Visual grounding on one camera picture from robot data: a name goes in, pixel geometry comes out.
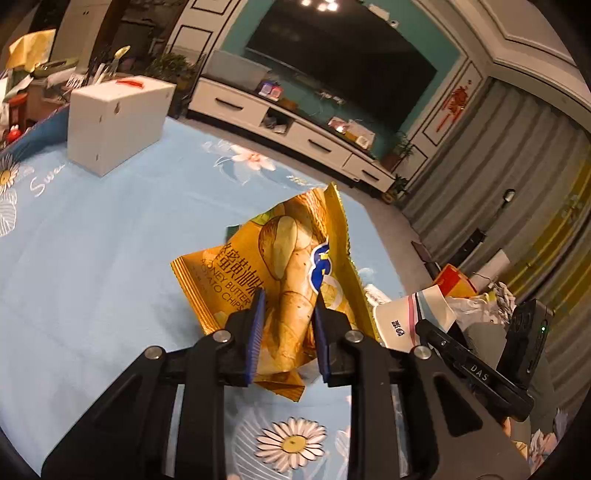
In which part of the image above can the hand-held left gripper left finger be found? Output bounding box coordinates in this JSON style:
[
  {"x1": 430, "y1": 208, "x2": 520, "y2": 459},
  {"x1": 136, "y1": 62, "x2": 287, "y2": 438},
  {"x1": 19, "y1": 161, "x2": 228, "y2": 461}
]
[{"x1": 41, "y1": 288, "x2": 269, "y2": 480}]

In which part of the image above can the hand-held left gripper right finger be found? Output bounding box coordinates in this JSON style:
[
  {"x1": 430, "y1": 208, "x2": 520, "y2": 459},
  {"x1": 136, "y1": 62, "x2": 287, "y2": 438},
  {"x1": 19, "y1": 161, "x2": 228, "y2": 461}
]
[{"x1": 313, "y1": 292, "x2": 532, "y2": 480}]

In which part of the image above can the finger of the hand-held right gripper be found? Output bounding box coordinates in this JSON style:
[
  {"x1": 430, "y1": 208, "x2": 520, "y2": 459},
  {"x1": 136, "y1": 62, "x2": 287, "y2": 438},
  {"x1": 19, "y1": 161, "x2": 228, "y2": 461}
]
[{"x1": 414, "y1": 318, "x2": 465, "y2": 372}]

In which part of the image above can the white striped paper cup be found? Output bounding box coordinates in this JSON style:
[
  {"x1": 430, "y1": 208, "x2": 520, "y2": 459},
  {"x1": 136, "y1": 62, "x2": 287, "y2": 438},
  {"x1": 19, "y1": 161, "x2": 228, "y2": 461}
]
[{"x1": 372, "y1": 285, "x2": 458, "y2": 354}]

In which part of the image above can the yellow potato chips bag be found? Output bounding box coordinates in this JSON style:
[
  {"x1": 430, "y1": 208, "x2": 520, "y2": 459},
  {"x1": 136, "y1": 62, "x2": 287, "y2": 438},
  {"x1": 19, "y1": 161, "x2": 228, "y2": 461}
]
[{"x1": 171, "y1": 182, "x2": 384, "y2": 402}]

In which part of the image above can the bag of crumpled paper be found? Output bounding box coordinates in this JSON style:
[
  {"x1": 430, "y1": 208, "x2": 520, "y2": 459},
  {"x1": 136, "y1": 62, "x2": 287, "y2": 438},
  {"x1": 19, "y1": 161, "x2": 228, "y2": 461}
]
[{"x1": 485, "y1": 281, "x2": 517, "y2": 319}]

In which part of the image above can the red shopping bag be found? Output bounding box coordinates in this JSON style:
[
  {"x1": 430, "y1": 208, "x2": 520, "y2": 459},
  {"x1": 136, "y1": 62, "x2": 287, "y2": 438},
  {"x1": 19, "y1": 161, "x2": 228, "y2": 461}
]
[{"x1": 434, "y1": 264, "x2": 478, "y2": 298}]

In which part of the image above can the white roll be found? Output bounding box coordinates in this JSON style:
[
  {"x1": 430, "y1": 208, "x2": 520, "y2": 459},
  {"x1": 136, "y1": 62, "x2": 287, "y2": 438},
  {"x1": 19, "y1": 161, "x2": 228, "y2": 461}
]
[{"x1": 480, "y1": 249, "x2": 511, "y2": 278}]

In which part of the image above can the dark brown floor mat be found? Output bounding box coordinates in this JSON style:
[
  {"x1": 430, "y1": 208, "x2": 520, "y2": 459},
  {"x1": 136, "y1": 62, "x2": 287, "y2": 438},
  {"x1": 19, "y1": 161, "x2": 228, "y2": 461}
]
[{"x1": 411, "y1": 240, "x2": 437, "y2": 265}]

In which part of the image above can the black upright vacuum cleaner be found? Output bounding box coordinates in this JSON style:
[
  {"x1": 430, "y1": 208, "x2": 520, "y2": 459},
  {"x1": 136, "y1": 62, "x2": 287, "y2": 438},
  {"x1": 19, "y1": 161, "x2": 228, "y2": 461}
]
[{"x1": 450, "y1": 188, "x2": 516, "y2": 273}]

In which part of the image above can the yellow patterned curtain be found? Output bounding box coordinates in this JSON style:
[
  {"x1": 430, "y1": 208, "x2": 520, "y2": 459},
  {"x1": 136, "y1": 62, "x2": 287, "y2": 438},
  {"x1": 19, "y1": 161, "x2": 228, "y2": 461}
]
[{"x1": 503, "y1": 152, "x2": 591, "y2": 315}]

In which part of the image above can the potted plant in yellow pot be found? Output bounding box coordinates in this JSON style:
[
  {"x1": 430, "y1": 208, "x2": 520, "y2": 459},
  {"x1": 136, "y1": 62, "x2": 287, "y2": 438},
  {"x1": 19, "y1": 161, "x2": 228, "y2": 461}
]
[{"x1": 383, "y1": 175, "x2": 409, "y2": 204}]

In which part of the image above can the blue floral tablecloth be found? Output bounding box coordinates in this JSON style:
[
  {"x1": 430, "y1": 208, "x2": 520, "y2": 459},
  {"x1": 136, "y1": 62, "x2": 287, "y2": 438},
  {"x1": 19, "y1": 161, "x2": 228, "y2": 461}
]
[{"x1": 0, "y1": 108, "x2": 416, "y2": 480}]

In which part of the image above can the white TV cabinet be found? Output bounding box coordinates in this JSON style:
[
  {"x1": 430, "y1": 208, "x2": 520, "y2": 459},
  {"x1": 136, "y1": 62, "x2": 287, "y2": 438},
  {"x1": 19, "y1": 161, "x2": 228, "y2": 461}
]
[{"x1": 187, "y1": 76, "x2": 397, "y2": 195}]

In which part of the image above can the grey curtain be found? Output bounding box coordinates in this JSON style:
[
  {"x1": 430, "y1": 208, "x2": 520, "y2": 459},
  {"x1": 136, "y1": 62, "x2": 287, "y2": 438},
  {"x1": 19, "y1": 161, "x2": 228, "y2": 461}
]
[{"x1": 399, "y1": 76, "x2": 591, "y2": 278}]

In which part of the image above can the potted plant in brown pot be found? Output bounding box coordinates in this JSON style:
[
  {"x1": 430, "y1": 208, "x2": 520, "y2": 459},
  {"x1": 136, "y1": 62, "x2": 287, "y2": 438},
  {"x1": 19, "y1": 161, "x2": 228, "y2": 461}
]
[{"x1": 381, "y1": 131, "x2": 416, "y2": 171}]

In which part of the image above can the yellow desk calendar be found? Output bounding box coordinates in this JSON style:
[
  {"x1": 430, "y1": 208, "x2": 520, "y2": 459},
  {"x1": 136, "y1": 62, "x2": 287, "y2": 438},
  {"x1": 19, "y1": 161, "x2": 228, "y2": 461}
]
[{"x1": 344, "y1": 121, "x2": 374, "y2": 148}]

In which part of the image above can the white cardboard box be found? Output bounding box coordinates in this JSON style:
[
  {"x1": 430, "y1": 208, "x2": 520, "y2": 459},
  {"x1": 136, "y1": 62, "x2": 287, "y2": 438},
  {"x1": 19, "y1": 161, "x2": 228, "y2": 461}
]
[{"x1": 68, "y1": 75, "x2": 177, "y2": 177}]

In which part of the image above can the grey flat panel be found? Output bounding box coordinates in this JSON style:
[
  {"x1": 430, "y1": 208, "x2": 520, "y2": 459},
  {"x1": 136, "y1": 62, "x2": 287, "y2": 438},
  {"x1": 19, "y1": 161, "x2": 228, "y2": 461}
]
[{"x1": 203, "y1": 50, "x2": 272, "y2": 92}]

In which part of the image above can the black television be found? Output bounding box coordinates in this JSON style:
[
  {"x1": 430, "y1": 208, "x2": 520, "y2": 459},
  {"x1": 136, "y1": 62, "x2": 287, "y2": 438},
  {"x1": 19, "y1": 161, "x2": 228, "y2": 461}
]
[{"x1": 245, "y1": 0, "x2": 438, "y2": 134}]

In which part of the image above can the group of leafy potted plants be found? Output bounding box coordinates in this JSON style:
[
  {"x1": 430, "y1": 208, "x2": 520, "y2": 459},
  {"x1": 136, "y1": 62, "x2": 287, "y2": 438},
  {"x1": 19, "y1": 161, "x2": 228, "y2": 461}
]
[{"x1": 145, "y1": 52, "x2": 199, "y2": 93}]

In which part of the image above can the yellow paper bag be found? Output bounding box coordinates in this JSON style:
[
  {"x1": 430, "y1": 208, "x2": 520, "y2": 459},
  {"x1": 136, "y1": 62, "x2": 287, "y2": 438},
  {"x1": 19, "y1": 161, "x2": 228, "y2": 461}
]
[{"x1": 7, "y1": 30, "x2": 56, "y2": 70}]

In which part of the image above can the red wall decoration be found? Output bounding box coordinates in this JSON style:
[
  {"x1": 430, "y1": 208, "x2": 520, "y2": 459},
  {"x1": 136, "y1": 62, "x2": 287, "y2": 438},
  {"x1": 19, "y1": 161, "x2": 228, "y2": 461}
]
[{"x1": 436, "y1": 80, "x2": 472, "y2": 134}]

